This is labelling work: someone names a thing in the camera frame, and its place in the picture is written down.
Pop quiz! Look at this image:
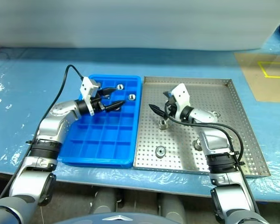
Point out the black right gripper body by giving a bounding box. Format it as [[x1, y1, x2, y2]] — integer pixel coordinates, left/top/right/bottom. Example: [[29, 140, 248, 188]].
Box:
[[162, 91, 181, 119]]

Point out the perforated metal tray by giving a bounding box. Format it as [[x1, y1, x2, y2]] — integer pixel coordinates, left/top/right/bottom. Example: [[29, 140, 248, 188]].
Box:
[[132, 76, 271, 179]]

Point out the yellow tape outline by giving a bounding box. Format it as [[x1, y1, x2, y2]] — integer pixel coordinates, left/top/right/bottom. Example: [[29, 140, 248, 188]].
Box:
[[258, 61, 280, 79]]

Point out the blue compartment tray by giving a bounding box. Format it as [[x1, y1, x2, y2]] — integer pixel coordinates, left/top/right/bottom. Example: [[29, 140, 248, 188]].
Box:
[[57, 74, 142, 169]]

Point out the brown cardboard sheet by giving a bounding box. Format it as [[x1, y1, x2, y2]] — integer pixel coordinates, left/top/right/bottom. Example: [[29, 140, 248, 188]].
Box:
[[234, 51, 280, 103]]

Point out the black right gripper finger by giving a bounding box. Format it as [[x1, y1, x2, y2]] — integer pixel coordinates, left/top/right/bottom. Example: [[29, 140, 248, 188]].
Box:
[[148, 104, 166, 118]]

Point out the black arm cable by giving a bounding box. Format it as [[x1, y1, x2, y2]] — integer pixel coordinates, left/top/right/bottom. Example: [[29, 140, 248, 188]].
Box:
[[164, 102, 259, 213], [0, 64, 84, 206]]

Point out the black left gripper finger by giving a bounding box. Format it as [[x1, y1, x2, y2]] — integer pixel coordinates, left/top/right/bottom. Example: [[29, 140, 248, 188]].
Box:
[[102, 100, 126, 113], [98, 87, 116, 97]]

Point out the dark blue robot torso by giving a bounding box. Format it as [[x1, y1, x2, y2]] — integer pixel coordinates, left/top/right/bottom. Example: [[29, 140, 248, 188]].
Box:
[[60, 211, 175, 224]]

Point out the grey rounded cylinder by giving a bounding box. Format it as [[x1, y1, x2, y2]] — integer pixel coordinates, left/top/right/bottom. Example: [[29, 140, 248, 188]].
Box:
[[157, 193, 186, 219], [91, 188, 119, 214]]

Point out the blue plastic table cover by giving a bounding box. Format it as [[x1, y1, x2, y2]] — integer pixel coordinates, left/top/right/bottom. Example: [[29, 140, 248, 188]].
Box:
[[0, 37, 280, 203]]

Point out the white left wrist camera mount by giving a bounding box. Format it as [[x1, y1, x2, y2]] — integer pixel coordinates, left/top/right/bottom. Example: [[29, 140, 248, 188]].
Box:
[[79, 76, 101, 117]]

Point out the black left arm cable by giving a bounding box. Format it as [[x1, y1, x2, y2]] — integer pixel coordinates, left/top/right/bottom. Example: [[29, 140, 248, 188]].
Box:
[[0, 64, 84, 206]]

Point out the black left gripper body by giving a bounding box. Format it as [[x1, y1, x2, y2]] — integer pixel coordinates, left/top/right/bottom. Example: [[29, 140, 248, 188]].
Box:
[[90, 92, 106, 113]]

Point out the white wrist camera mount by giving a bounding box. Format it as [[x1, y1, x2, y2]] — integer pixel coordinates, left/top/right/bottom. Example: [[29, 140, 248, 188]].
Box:
[[79, 76, 101, 117], [171, 83, 191, 119]]

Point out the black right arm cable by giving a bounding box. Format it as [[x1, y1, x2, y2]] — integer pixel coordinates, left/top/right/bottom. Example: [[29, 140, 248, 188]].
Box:
[[164, 102, 259, 213]]

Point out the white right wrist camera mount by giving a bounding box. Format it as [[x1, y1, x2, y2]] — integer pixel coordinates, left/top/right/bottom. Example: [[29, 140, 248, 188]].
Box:
[[171, 83, 191, 119]]

